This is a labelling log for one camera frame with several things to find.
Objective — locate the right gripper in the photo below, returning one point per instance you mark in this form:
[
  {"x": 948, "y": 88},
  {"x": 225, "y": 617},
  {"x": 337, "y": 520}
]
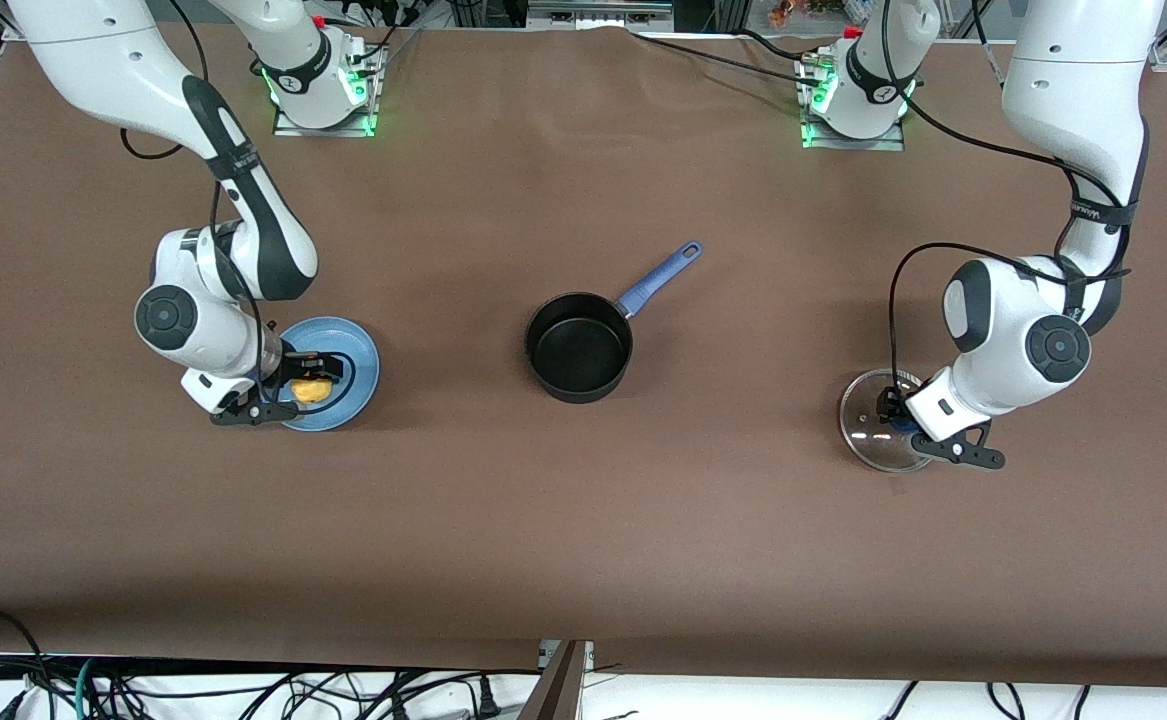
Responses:
[{"x": 290, "y": 364}]

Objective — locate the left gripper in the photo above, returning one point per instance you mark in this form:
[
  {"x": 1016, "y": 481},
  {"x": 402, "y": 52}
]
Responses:
[{"x": 889, "y": 404}]

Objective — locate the yellow potato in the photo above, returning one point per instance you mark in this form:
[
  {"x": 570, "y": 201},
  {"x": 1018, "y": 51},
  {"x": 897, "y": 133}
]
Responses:
[{"x": 311, "y": 392}]

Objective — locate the glass lid with blue knob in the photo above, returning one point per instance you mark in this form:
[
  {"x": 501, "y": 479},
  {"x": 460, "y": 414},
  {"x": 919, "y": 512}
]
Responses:
[{"x": 868, "y": 440}]

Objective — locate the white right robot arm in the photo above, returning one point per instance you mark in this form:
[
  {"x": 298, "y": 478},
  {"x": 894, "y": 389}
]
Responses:
[{"x": 93, "y": 60}]

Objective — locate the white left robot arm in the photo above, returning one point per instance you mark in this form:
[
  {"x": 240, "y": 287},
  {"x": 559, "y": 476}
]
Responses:
[{"x": 1073, "y": 80}]

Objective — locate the blue round plate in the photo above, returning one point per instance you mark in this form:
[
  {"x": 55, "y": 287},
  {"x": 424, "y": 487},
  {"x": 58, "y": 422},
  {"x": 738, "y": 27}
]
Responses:
[{"x": 358, "y": 350}]

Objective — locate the brown table cover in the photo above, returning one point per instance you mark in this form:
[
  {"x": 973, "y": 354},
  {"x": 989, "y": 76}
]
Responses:
[{"x": 583, "y": 520}]

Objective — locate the black power plug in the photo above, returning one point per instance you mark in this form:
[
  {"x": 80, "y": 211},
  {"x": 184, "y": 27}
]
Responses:
[{"x": 488, "y": 698}]

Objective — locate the orange toy figure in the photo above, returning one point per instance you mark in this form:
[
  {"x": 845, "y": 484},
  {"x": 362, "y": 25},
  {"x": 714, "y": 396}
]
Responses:
[{"x": 785, "y": 12}]

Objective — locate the black equipment box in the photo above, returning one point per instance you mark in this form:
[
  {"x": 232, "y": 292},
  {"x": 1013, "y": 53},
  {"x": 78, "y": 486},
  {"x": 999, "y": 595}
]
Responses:
[{"x": 598, "y": 12}]

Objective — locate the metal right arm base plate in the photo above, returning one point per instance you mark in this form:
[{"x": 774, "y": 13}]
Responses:
[{"x": 343, "y": 129}]

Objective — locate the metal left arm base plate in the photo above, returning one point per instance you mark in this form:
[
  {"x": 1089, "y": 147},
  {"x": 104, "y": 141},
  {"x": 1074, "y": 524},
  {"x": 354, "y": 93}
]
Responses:
[{"x": 888, "y": 143}]

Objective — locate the metal camera post bracket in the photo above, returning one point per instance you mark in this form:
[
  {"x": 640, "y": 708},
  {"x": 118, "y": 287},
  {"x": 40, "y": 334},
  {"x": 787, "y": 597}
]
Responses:
[{"x": 558, "y": 690}]

